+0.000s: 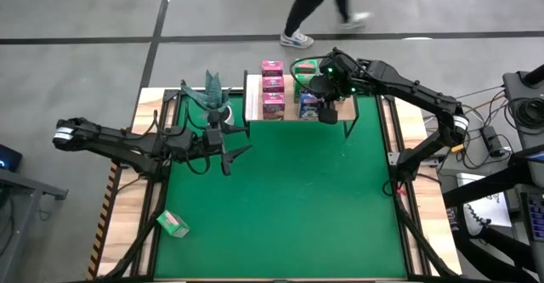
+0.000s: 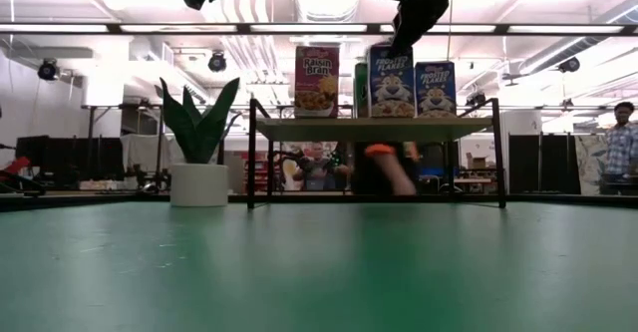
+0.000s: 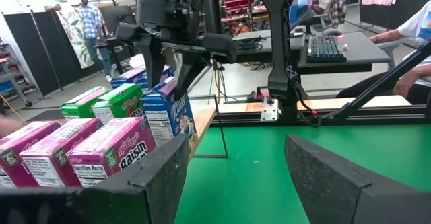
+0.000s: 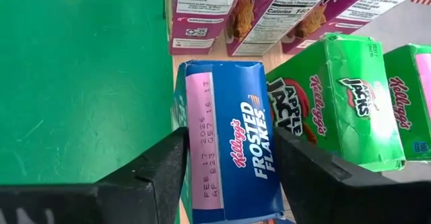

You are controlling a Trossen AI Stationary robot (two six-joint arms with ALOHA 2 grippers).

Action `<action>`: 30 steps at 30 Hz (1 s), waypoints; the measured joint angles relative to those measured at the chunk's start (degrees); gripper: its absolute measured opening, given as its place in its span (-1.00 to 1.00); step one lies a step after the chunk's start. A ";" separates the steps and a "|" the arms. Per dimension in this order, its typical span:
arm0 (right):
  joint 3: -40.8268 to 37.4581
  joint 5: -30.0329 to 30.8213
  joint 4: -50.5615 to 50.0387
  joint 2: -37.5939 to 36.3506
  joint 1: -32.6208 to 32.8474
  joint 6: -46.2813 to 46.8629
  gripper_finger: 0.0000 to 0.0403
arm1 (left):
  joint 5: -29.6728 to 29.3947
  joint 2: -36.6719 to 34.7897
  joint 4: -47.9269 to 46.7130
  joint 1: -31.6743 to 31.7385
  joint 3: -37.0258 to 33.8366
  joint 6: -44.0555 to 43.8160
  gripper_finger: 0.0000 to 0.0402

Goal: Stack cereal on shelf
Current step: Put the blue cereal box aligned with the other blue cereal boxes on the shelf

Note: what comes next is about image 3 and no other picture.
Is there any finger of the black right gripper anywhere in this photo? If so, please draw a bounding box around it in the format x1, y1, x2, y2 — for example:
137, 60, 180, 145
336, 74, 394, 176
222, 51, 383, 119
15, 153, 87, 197
175, 52, 211, 100
137, 39, 166, 90

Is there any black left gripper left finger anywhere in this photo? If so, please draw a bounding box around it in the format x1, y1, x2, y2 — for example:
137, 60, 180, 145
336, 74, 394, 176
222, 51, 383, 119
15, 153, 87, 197
92, 133, 190, 224

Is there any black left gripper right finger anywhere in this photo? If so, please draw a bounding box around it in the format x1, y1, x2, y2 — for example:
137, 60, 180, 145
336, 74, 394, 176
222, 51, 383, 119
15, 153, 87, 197
284, 133, 373, 224

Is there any Frosted Flakes cereal box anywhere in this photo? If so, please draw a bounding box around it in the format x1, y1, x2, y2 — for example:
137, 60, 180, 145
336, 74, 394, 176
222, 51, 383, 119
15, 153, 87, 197
110, 66, 147, 90
140, 77, 199, 157
136, 65, 175, 92

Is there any Apple Jacks cereal box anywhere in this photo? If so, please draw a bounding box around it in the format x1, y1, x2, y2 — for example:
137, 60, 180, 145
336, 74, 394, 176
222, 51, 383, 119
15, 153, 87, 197
59, 85, 111, 122
91, 83, 145, 124

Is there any Raisin Bran cereal box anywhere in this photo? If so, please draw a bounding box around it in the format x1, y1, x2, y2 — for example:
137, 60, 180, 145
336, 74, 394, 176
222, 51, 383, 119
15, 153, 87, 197
19, 118, 104, 188
0, 120, 61, 188
66, 116, 158, 188

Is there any red storage bin rack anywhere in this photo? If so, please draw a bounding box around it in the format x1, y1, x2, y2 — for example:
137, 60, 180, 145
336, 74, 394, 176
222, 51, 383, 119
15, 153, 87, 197
224, 0, 253, 13

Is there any floral patterned curtain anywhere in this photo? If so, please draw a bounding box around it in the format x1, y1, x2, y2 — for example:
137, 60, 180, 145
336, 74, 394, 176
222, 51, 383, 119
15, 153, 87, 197
55, 7, 96, 69

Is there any wooden plank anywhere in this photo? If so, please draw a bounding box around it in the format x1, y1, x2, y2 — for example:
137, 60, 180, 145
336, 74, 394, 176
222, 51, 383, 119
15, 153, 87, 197
218, 95, 412, 114

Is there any black computer keyboard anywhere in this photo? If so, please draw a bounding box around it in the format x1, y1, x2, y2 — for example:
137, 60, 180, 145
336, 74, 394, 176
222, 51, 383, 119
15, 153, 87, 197
306, 34, 347, 63

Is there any black partition panel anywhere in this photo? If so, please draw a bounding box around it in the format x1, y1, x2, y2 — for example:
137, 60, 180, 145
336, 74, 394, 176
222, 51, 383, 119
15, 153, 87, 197
3, 10, 102, 98
358, 0, 431, 30

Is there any black office desk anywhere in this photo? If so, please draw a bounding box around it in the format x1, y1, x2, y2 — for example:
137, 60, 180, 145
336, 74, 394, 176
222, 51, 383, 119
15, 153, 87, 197
232, 28, 392, 75

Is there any grey metal cart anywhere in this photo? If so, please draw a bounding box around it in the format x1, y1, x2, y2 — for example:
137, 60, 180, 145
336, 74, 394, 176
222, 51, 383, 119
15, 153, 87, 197
0, 40, 34, 108

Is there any black cable coil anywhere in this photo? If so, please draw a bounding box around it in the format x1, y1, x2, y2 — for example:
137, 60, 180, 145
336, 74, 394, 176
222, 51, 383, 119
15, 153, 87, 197
235, 37, 263, 53

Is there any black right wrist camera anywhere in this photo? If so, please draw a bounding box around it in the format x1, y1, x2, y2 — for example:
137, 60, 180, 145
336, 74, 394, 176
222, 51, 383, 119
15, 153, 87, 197
136, 0, 189, 30

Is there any white metal bracket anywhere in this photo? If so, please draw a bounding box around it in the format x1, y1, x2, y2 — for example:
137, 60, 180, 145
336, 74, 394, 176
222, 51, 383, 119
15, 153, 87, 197
261, 98, 280, 122

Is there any black aluminium rig frame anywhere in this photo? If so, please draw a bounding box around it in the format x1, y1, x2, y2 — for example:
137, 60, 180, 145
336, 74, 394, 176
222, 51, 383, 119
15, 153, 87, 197
211, 41, 431, 127

